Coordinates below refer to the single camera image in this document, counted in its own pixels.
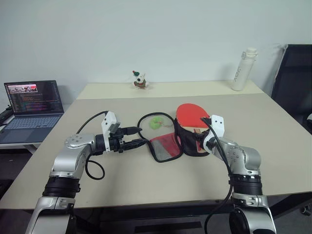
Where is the black device beside laptop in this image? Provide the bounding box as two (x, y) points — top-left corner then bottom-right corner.
(0, 106), (12, 126)

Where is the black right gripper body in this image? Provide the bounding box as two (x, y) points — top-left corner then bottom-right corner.
(197, 128), (211, 144)

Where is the small white dog figurine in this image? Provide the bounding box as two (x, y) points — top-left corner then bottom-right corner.
(132, 70), (151, 90)

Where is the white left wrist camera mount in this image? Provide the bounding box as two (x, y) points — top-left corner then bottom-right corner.
(100, 111), (121, 150)

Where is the white water bottle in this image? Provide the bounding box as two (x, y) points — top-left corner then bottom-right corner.
(231, 47), (258, 92)

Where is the white side table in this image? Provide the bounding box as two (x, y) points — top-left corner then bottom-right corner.
(0, 140), (42, 155)

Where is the red table tennis paddle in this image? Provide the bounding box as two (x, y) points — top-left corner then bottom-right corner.
(175, 103), (211, 154)

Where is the black office chair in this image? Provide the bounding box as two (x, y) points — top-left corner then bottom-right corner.
(271, 44), (312, 135)

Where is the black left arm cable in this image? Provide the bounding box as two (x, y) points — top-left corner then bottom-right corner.
(76, 111), (109, 181)

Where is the green fuzzy pompom charm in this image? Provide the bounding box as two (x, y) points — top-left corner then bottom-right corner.
(149, 116), (172, 131)

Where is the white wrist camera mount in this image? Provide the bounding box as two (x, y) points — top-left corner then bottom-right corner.
(100, 111), (121, 150)
(202, 114), (226, 155)

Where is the black red mesh paddle case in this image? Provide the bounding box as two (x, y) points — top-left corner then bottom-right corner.
(137, 111), (212, 163)

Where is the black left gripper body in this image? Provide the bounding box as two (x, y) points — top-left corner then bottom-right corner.
(108, 127), (130, 154)

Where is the open grey laptop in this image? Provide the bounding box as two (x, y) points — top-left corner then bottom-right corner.
(0, 80), (65, 144)

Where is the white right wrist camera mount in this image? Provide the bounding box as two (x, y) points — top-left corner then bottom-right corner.
(202, 114), (226, 155)

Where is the black table frame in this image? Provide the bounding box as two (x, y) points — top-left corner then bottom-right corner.
(69, 194), (312, 234)

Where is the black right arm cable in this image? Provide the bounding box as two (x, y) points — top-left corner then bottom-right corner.
(200, 117), (235, 234)

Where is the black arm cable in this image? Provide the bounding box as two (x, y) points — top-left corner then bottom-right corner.
(76, 111), (109, 181)
(200, 117), (235, 234)

